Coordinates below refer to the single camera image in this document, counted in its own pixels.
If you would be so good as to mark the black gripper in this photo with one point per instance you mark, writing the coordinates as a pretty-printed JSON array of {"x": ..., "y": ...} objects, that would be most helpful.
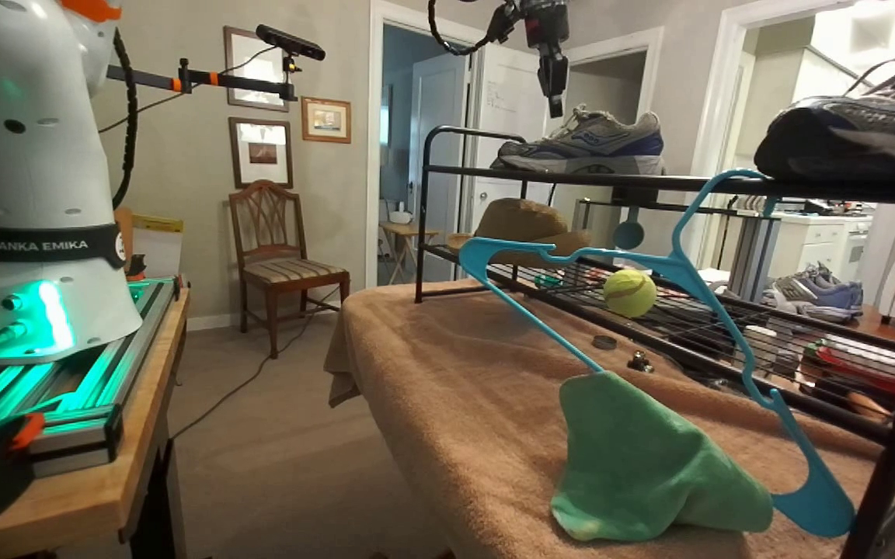
[{"x": 549, "y": 42}]

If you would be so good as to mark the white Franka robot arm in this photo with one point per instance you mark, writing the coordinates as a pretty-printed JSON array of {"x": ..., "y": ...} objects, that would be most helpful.
[{"x": 23, "y": 156}]

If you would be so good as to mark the small teal item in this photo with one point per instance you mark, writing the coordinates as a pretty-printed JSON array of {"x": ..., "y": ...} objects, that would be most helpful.
[{"x": 549, "y": 282}]

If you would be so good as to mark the grey blue sneaker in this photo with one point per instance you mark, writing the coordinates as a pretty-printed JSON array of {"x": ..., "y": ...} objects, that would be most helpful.
[{"x": 591, "y": 140}]

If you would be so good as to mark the black metal shoe rack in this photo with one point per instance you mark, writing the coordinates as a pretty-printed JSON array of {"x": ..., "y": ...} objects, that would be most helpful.
[{"x": 613, "y": 177}]

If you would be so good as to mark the straw hat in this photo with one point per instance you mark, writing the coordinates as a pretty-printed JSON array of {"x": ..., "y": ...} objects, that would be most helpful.
[{"x": 525, "y": 224}]

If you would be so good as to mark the round blue tag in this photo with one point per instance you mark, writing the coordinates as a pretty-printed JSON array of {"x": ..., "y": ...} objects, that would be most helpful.
[{"x": 630, "y": 233}]

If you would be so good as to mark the yellow tennis ball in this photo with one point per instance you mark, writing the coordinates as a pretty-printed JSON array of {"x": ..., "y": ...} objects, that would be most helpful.
[{"x": 630, "y": 294}]

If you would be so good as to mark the small gold framed picture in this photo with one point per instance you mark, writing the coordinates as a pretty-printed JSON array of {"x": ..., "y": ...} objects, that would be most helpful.
[{"x": 326, "y": 120}]

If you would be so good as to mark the small grey round disc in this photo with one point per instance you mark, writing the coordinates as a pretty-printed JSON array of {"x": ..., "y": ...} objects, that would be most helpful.
[{"x": 605, "y": 341}]

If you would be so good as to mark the small black object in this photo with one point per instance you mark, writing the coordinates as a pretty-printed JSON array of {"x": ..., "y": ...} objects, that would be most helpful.
[{"x": 638, "y": 361}]

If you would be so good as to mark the white storage drawers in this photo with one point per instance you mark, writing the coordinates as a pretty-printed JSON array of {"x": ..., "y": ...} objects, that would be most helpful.
[{"x": 821, "y": 243}]

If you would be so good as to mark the framed picture dark photo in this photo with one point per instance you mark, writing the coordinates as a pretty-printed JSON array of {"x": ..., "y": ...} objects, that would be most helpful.
[{"x": 263, "y": 152}]

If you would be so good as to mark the black grey shoe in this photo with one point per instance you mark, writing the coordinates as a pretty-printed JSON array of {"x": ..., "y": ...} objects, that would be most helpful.
[{"x": 862, "y": 136}]

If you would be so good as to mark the brown blanket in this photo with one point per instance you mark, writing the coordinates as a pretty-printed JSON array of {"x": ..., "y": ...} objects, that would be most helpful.
[{"x": 449, "y": 394}]

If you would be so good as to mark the wooden chair striped seat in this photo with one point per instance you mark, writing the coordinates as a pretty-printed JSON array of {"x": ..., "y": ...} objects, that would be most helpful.
[{"x": 288, "y": 270}]

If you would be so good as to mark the white blue sneaker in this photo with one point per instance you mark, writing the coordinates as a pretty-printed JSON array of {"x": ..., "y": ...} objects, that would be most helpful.
[{"x": 821, "y": 294}]

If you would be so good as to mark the black boom rod orange clamps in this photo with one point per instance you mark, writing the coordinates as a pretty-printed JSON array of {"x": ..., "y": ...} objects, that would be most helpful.
[{"x": 217, "y": 80}]

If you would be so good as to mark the green cloth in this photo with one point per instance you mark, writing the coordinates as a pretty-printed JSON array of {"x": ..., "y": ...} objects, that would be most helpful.
[{"x": 646, "y": 466}]

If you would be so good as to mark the red tool box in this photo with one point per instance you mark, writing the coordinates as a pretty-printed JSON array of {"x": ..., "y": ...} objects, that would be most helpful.
[{"x": 862, "y": 371}]

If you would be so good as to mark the yellow white cardboard box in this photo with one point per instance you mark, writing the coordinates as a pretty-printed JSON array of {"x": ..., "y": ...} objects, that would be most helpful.
[{"x": 158, "y": 243}]

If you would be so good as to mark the teal plastic hanger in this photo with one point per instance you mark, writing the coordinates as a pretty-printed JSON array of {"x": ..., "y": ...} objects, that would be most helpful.
[{"x": 821, "y": 500}]

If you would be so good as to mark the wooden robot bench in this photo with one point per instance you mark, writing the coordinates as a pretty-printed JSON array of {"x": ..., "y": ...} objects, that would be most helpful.
[{"x": 106, "y": 487}]

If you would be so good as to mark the black camera on boom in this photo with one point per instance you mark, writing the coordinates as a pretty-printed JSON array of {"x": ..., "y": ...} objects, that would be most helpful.
[{"x": 291, "y": 42}]

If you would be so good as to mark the aluminium rail frame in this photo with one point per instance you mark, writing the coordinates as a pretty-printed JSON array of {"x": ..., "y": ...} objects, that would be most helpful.
[{"x": 63, "y": 391}]

